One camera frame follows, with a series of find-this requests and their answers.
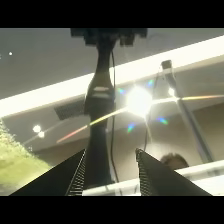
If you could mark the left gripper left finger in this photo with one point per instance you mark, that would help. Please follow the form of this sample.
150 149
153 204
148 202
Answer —
63 181

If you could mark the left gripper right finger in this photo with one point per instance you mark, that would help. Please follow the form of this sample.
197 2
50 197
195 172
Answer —
160 181

